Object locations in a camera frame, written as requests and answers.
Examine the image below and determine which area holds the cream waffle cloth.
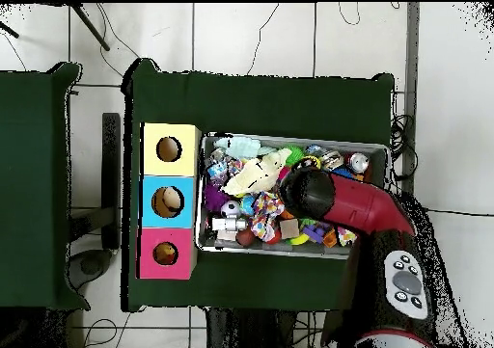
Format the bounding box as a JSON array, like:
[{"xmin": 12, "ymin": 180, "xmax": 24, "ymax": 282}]
[{"xmin": 221, "ymin": 147, "xmax": 293, "ymax": 197}]

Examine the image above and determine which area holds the yellow plush toy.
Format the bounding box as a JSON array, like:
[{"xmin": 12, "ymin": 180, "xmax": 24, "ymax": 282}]
[{"xmin": 153, "ymin": 242, "xmax": 178, "ymax": 265}]

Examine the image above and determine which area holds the shallow clear mesh bin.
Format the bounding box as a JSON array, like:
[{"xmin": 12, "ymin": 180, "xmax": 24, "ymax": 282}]
[{"xmin": 195, "ymin": 131, "xmax": 391, "ymax": 259}]

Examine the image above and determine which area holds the wooden box with three holes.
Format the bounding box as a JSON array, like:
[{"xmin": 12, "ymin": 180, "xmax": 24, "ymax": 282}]
[{"xmin": 137, "ymin": 121, "xmax": 203, "ymax": 281}]

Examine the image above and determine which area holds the blue globe ball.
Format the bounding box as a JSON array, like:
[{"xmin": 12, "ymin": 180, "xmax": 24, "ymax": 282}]
[{"xmin": 239, "ymin": 194, "xmax": 257, "ymax": 217}]

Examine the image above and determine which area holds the crushed clear water bottle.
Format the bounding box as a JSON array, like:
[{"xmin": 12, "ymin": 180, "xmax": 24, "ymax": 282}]
[{"xmin": 206, "ymin": 156, "xmax": 233, "ymax": 187}]

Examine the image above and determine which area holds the purple spiky ball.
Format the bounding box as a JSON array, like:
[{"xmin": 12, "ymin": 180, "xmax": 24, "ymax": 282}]
[{"xmin": 204, "ymin": 182, "xmax": 231, "ymax": 213}]

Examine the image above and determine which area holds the mint green waffle cloth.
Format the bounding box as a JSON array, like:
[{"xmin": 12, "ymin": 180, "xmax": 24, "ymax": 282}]
[{"xmin": 213, "ymin": 136, "xmax": 277, "ymax": 160}]

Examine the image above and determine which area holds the silver plastic toy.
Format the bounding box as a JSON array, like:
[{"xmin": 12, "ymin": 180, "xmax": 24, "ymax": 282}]
[{"xmin": 210, "ymin": 217, "xmax": 248, "ymax": 233}]

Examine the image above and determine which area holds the green cloth side table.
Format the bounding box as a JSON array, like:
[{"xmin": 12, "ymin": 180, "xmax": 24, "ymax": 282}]
[{"xmin": 0, "ymin": 62, "xmax": 91, "ymax": 311}]

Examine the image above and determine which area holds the black tripod leg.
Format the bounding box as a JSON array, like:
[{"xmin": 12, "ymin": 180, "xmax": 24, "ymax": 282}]
[
  {"xmin": 0, "ymin": 18, "xmax": 20, "ymax": 40},
  {"xmin": 69, "ymin": 3, "xmax": 112, "ymax": 52}
]

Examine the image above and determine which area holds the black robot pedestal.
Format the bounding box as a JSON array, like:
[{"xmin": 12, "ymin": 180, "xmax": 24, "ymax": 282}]
[{"xmin": 206, "ymin": 308, "xmax": 299, "ymax": 348}]

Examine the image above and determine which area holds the coiled black cable bundle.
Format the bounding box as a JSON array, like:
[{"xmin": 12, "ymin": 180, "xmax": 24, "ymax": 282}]
[{"xmin": 388, "ymin": 112, "xmax": 420, "ymax": 182}]

